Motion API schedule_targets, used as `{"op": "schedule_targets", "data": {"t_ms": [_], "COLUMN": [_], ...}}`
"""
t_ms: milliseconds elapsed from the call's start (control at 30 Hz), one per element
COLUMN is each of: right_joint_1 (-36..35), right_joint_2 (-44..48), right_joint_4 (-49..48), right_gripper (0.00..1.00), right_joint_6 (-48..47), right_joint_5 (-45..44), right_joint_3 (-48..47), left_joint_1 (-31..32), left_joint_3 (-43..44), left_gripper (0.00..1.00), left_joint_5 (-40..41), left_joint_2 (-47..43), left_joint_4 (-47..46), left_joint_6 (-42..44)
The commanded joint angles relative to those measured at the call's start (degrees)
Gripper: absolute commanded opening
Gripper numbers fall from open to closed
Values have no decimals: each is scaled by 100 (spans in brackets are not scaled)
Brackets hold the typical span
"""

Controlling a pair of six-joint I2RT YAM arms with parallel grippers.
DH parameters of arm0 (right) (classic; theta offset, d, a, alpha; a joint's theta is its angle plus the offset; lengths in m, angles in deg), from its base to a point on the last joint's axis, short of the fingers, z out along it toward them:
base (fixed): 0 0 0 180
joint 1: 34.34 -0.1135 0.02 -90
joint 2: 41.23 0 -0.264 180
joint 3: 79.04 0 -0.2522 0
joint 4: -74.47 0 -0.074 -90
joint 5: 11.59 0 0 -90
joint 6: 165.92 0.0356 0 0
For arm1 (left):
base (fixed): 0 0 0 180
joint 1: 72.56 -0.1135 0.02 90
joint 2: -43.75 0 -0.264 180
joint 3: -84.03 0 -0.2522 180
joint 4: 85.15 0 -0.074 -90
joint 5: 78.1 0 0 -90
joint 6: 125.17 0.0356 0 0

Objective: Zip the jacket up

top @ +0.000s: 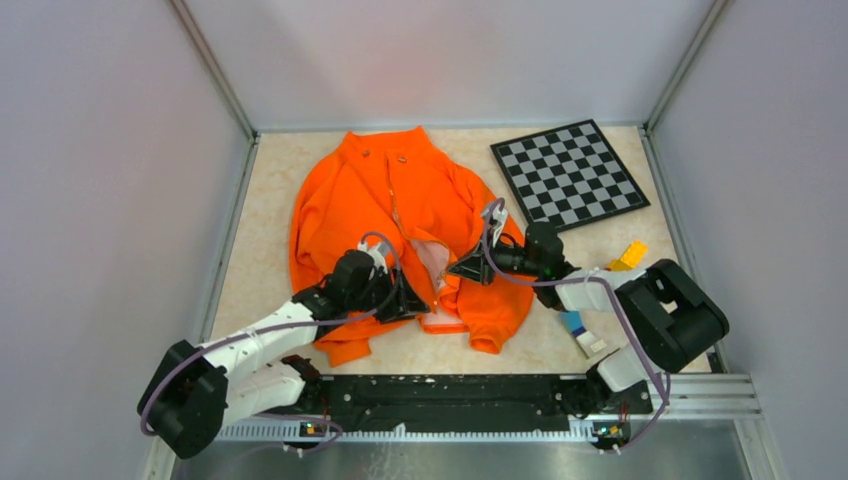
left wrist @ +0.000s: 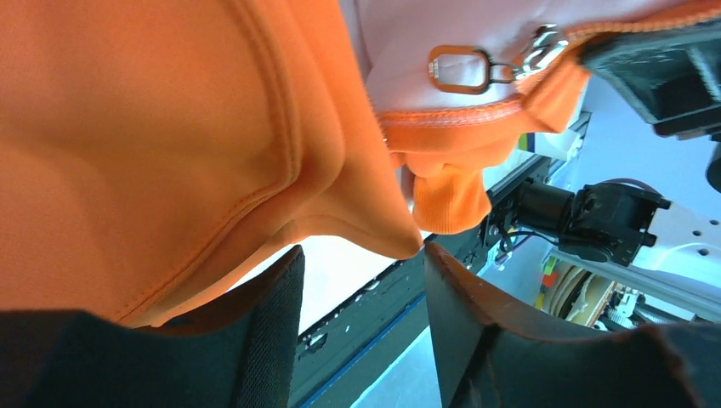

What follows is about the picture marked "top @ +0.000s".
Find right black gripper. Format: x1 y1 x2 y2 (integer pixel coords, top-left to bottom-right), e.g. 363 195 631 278
448 228 542 287

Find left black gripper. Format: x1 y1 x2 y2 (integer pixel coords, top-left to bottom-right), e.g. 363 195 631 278
347 264 430 324

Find orange zip-up jacket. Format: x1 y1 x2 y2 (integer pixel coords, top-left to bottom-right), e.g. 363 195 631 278
289 128 534 354

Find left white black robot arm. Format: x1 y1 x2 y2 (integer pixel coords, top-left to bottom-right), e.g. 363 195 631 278
137 247 431 459

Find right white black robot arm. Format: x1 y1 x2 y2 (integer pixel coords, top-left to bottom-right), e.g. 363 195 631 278
447 223 729 412

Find blue and white box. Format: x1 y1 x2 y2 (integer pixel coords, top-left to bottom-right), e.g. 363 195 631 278
559 311 607 358

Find black and grey checkerboard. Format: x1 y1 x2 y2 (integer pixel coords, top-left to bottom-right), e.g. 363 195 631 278
490 119 651 233

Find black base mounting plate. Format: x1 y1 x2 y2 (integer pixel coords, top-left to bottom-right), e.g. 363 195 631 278
287 374 654 433

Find yellow red toy blocks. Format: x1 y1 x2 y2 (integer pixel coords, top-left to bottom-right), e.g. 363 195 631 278
605 240 648 271

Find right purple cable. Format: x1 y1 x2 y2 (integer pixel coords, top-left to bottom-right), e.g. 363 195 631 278
480 197 672 455

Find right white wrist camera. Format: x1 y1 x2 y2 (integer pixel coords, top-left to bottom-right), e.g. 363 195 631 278
482 201 509 247

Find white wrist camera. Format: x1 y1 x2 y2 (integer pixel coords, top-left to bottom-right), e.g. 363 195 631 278
482 201 509 247
357 241 392 271

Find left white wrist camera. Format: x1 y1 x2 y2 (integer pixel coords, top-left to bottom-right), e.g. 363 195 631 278
357 241 392 271

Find aluminium frame rail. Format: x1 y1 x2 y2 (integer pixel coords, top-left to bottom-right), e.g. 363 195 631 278
145 373 774 479

